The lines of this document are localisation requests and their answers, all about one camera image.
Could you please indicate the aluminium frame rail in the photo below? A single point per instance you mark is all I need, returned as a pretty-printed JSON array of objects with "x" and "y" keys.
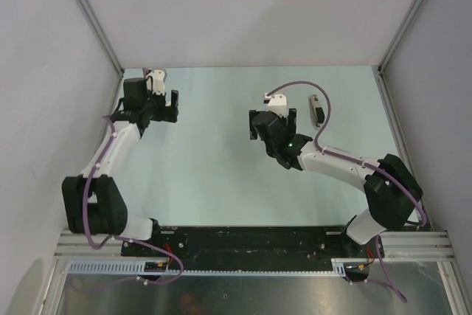
[{"x": 403, "y": 246}]

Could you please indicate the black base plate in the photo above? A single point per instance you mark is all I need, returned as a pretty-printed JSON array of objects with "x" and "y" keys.
[{"x": 261, "y": 248}]

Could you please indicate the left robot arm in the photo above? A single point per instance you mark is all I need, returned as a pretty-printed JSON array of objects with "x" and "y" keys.
[{"x": 93, "y": 203}]

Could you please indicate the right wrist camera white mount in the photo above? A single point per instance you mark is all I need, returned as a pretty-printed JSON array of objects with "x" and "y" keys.
[{"x": 277, "y": 103}]

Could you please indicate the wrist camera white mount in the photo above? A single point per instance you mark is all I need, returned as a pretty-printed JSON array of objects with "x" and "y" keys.
[
  {"x": 155, "y": 80},
  {"x": 277, "y": 103}
]

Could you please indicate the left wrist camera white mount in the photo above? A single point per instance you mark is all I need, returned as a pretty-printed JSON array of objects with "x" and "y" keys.
[{"x": 155, "y": 80}]

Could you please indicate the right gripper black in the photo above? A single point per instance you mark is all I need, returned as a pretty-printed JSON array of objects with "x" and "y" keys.
[{"x": 290, "y": 122}]

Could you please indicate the aluminium corner post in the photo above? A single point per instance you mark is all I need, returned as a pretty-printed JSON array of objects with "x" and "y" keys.
[
  {"x": 406, "y": 24},
  {"x": 99, "y": 33}
]

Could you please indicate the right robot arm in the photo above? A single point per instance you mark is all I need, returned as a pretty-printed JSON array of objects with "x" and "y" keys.
[{"x": 391, "y": 191}]

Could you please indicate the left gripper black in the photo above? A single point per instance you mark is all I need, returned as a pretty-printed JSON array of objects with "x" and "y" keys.
[{"x": 167, "y": 113}]

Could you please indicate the left aluminium corner post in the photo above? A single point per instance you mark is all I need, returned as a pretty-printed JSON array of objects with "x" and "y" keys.
[{"x": 99, "y": 33}]

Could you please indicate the beige black stapler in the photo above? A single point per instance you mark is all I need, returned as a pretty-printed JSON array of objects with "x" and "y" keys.
[{"x": 317, "y": 114}]

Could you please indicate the right aluminium corner post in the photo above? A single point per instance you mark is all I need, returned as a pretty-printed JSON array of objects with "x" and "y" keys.
[{"x": 406, "y": 24}]

